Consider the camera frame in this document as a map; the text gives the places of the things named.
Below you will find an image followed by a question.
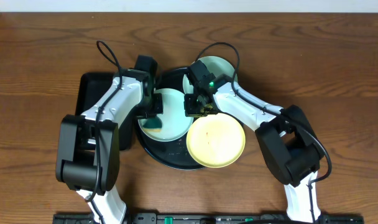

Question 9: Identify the green sponge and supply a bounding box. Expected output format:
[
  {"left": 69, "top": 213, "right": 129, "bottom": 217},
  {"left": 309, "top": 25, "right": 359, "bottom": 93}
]
[{"left": 142, "top": 116, "right": 162, "bottom": 132}]

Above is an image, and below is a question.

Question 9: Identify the light blue plate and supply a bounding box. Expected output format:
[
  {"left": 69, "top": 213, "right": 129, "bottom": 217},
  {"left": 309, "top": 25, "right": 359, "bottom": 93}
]
[
  {"left": 182, "top": 56, "right": 234, "bottom": 95},
  {"left": 138, "top": 88, "right": 194, "bottom": 142}
]

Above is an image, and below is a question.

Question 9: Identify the yellow plate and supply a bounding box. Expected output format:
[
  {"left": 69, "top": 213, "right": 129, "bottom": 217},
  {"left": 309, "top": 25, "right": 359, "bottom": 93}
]
[{"left": 187, "top": 113, "right": 246, "bottom": 168}]

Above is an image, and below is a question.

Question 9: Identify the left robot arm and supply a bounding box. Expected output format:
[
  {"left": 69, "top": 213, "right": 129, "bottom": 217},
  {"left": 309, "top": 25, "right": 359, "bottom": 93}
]
[{"left": 55, "top": 68, "right": 163, "bottom": 223}]

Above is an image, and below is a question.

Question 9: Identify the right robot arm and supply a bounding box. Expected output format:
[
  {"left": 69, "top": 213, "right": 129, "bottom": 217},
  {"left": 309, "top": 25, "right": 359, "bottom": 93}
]
[{"left": 184, "top": 81, "right": 332, "bottom": 223}]

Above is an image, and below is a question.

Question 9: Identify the rectangular black tray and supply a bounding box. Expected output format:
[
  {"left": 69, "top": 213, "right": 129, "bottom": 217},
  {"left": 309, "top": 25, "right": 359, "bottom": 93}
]
[{"left": 75, "top": 72, "right": 134, "bottom": 151}]

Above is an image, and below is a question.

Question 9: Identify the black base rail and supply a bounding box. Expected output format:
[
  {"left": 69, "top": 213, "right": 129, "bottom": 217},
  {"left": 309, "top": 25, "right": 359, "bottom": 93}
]
[{"left": 52, "top": 213, "right": 364, "bottom": 224}]

